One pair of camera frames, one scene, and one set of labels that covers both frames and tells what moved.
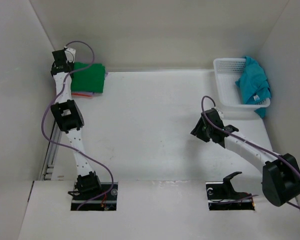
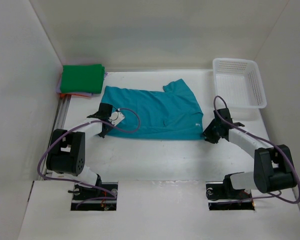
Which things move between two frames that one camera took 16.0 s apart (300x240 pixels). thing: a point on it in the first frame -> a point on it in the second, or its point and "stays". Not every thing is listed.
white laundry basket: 227,71 stays
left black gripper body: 70,64 -> 104,133
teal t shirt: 255,85 -> 172,114
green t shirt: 88,77 stays
